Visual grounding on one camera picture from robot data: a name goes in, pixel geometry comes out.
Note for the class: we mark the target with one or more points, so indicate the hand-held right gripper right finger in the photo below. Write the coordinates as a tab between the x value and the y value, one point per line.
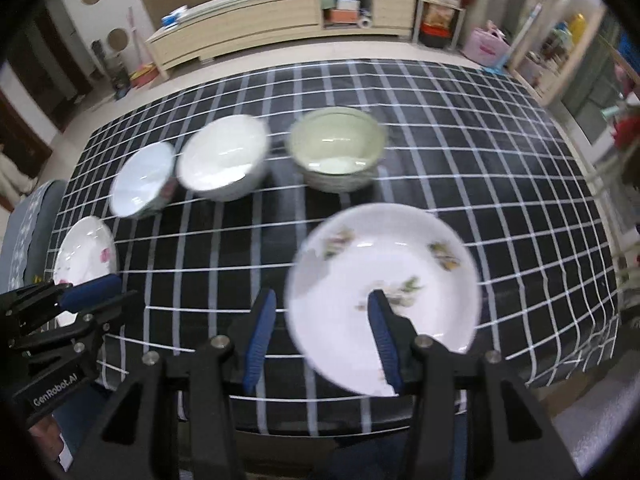
386	340

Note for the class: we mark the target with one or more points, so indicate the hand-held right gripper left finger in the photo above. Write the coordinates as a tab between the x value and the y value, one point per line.
259	335

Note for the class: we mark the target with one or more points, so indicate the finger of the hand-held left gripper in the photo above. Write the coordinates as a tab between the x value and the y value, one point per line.
92	291
80	332

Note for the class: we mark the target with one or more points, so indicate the white plate with pink flower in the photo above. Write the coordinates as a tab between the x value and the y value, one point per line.
82	255

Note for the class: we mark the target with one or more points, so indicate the white plate with floral print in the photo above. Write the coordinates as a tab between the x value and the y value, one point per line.
350	280

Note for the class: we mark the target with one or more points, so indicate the small white patterned bowl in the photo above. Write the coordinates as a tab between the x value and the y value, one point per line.
140	180

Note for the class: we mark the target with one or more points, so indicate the large white bowl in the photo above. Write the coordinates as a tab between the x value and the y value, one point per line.
222	155

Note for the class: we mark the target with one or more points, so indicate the pale green bowl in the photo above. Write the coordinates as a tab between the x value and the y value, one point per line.
336	145

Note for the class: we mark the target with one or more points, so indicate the grey cushioned chair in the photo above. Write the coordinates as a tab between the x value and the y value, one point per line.
27	230

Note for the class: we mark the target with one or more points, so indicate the black white checked tablecloth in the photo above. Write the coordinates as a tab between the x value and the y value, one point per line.
500	185

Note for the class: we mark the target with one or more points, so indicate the light wooden low cabinet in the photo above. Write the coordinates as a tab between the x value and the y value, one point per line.
240	25

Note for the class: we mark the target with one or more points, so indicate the pink bag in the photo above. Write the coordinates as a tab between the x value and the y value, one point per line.
484	46

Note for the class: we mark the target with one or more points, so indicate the white paper roll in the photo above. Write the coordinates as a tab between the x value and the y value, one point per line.
366	21

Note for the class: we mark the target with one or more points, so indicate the white metal shelf rack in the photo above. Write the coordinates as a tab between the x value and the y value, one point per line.
442	5

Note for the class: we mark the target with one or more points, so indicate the yellow bottle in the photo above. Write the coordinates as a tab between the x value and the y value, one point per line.
578	27

